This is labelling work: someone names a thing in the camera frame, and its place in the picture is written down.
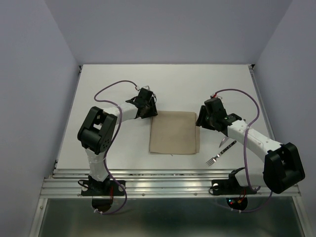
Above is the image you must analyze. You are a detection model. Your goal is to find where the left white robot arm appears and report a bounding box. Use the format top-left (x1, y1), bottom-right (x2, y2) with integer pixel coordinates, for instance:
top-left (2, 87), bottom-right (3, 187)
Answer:
top-left (78, 87), bottom-right (158, 195)

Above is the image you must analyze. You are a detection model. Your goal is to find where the aluminium front rail frame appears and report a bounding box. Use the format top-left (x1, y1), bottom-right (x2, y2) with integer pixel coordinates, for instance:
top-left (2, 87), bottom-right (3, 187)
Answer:
top-left (39, 169), bottom-right (302, 198)

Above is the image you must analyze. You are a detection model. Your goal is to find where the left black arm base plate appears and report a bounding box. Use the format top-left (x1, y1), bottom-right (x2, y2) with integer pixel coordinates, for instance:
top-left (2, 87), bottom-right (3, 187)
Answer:
top-left (78, 179), bottom-right (124, 197)

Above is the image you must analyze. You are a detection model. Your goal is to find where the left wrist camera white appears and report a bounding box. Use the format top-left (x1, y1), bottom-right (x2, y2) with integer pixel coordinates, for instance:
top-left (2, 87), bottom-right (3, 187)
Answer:
top-left (143, 85), bottom-right (151, 91)

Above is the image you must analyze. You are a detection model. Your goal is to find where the steel knife black handle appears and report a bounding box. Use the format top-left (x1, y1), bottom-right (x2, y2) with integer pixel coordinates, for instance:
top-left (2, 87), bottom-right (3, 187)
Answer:
top-left (219, 136), bottom-right (229, 148)

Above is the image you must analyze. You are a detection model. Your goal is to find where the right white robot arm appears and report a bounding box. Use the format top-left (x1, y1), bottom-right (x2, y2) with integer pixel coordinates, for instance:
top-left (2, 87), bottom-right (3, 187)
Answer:
top-left (196, 98), bottom-right (306, 196)

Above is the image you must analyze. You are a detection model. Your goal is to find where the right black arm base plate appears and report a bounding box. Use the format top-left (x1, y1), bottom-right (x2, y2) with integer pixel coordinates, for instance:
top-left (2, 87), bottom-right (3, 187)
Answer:
top-left (208, 167), bottom-right (257, 196)

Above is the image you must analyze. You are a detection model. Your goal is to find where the steel fork black handle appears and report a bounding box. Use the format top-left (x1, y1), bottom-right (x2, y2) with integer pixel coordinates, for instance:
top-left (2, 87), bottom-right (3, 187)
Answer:
top-left (206, 140), bottom-right (237, 166)

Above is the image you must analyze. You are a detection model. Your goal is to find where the beige cloth napkin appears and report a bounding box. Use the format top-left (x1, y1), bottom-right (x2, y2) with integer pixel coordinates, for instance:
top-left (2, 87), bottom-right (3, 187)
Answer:
top-left (149, 111), bottom-right (200, 155)

